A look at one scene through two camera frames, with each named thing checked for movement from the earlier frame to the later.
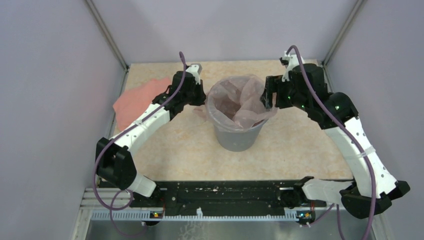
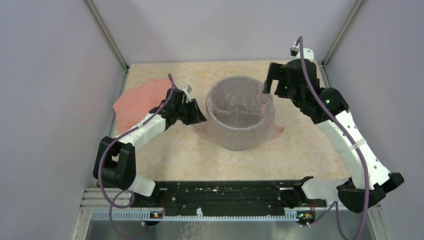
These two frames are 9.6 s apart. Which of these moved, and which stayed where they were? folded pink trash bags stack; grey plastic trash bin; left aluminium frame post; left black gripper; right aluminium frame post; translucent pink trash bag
Moved: translucent pink trash bag; left black gripper
Stayed: grey plastic trash bin; folded pink trash bags stack; right aluminium frame post; left aluminium frame post
